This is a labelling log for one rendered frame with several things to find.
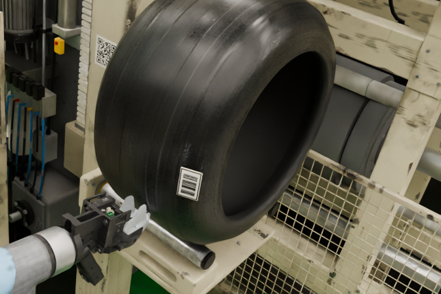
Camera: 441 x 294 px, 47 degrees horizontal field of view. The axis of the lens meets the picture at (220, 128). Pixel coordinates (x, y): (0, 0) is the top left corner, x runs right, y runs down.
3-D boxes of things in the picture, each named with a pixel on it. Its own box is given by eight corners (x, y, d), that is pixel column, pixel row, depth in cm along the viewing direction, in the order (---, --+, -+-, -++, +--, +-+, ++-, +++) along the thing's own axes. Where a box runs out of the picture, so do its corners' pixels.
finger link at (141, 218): (165, 201, 100) (130, 216, 92) (158, 225, 102) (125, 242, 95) (153, 193, 101) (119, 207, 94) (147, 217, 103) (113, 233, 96)
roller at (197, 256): (93, 194, 127) (102, 178, 127) (105, 195, 131) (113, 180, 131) (201, 271, 111) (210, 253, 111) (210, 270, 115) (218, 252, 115)
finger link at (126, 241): (148, 231, 97) (114, 248, 90) (147, 237, 97) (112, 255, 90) (131, 218, 99) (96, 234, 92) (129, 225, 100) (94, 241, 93)
